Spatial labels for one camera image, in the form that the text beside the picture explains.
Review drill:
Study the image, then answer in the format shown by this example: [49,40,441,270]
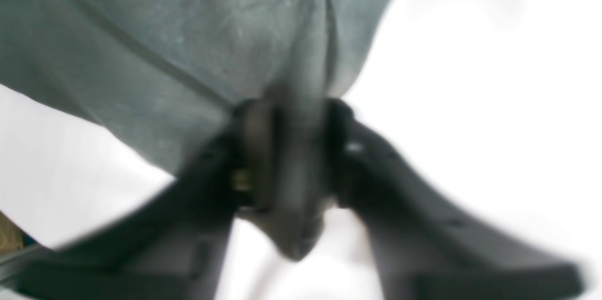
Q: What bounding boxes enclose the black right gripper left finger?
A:
[9,100,274,300]

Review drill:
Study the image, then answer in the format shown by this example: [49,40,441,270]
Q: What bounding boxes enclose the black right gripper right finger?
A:
[326,99,585,300]

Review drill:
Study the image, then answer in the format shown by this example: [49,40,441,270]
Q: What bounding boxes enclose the dark grey T-shirt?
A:
[1,0,390,260]

